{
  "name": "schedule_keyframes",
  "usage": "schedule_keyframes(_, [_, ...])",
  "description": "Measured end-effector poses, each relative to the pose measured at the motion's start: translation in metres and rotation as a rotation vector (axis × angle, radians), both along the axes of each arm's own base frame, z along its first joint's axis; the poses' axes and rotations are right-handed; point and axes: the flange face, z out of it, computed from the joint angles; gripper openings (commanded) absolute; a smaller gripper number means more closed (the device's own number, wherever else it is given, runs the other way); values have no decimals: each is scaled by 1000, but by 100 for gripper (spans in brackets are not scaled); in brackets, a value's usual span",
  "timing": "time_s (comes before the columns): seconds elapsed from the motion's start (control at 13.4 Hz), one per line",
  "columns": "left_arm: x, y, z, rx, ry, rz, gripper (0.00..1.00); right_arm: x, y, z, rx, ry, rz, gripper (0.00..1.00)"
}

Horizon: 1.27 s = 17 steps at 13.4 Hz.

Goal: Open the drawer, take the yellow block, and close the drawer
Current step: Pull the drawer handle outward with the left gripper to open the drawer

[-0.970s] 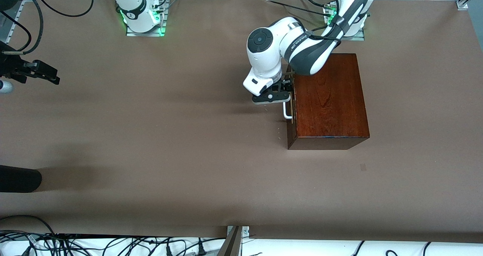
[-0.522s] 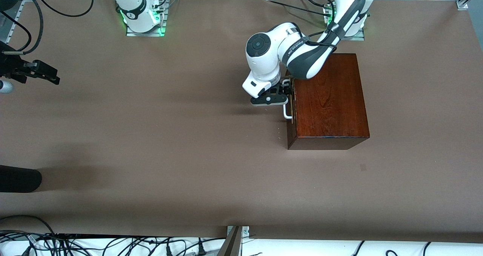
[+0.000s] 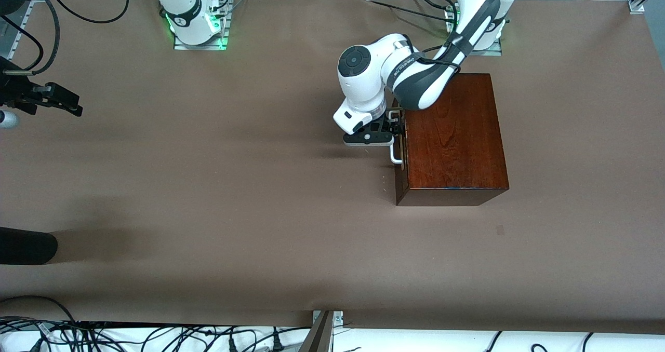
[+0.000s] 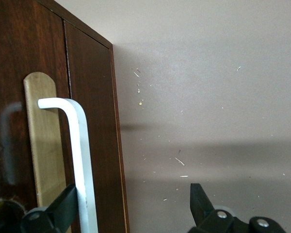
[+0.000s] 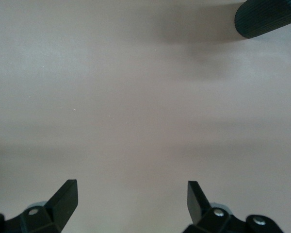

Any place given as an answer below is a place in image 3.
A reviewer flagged black rounded cylinder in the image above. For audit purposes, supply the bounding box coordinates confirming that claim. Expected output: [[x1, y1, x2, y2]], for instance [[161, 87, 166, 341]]
[[0, 226, 59, 266]]

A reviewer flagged dark brown wooden cabinet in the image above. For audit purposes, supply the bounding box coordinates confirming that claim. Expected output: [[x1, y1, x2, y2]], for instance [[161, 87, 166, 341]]
[[393, 73, 510, 206]]

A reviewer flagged thin black looping cable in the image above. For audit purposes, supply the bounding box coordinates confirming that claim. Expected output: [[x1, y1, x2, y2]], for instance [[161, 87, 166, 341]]
[[44, 0, 130, 24]]

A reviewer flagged perforated aluminium rail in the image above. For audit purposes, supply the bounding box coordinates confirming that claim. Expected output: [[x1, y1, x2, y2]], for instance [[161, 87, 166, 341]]
[[0, 0, 34, 57]]

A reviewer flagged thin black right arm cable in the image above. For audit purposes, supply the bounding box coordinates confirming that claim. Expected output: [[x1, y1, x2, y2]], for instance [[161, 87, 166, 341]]
[[0, 15, 45, 70]]

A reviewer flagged brown paper table cover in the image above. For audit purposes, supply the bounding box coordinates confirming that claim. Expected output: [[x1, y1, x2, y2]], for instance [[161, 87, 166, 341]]
[[0, 0, 665, 335]]

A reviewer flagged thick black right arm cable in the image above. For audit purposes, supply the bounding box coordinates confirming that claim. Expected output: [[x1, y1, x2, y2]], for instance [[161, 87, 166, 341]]
[[3, 0, 61, 76]]

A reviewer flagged long black cable on paper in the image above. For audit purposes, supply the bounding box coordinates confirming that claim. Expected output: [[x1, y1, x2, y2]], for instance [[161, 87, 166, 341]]
[[364, 0, 453, 23]]

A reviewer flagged black arcing cable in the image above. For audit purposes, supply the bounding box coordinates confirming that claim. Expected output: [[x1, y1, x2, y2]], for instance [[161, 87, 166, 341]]
[[0, 295, 78, 326]]

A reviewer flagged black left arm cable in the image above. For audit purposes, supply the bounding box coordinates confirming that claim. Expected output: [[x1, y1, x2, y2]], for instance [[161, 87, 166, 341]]
[[416, 0, 464, 77]]

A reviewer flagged dark diagonal metal beam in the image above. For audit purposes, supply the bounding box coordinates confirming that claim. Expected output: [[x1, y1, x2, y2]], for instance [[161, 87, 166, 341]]
[[298, 310, 334, 352]]

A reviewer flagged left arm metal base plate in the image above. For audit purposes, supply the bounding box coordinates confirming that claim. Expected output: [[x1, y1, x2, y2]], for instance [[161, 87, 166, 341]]
[[448, 38, 503, 57]]

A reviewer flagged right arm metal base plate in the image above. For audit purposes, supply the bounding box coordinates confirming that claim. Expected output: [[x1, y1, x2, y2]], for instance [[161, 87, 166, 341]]
[[173, 9, 230, 51]]

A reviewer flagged silver metal bracket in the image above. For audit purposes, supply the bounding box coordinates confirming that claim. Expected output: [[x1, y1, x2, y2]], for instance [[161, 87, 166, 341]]
[[312, 309, 344, 328]]

